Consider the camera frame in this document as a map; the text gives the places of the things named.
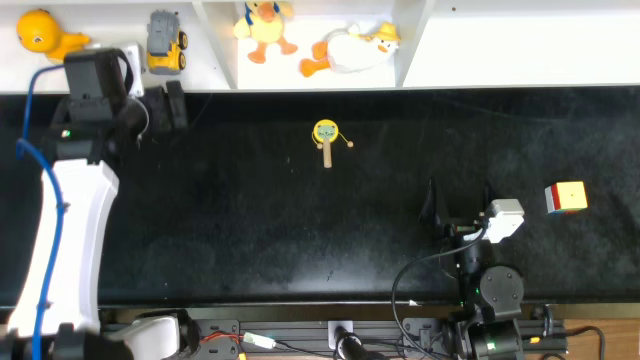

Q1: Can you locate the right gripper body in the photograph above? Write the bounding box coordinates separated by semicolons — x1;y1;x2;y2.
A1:
442;219;489;241

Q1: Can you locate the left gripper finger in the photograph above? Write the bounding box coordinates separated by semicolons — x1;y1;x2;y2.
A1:
166;79;189;131
144;85;170;134

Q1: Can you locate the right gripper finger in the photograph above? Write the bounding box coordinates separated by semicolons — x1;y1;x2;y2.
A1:
481;179;499;214
418;177;446;236

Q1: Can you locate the grey and yellow toy truck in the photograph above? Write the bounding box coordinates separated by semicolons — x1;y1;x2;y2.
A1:
145;9;190;76

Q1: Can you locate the yellow rubber duck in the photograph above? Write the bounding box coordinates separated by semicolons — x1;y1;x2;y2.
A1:
15;8;92;65

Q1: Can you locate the many-coloured puzzle cube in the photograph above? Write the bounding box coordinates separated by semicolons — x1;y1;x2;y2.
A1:
543;180;589;216

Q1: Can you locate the yellow plush duck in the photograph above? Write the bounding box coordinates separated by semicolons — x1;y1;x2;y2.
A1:
232;0;300;65

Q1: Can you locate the yellow rattle drum toy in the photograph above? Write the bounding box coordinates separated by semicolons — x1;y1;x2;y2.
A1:
311;118;355;170

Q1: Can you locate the white shelf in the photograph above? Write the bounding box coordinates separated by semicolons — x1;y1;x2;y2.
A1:
0;0;640;95

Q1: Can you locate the white plush goose with hat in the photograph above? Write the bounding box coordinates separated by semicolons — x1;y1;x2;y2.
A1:
299;21;402;79

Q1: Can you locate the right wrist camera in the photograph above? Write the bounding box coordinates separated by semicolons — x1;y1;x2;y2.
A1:
482;198;526;245

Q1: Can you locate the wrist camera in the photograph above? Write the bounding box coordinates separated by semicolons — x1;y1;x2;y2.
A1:
482;198;526;245
118;42;147;99

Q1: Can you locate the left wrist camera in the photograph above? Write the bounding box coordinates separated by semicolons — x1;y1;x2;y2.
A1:
118;42;147;99

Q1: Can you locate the blue cable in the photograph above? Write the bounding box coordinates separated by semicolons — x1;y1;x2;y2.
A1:
14;63;70;360

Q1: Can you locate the mounting rail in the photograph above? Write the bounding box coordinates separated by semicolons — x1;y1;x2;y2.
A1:
99;305;607;360

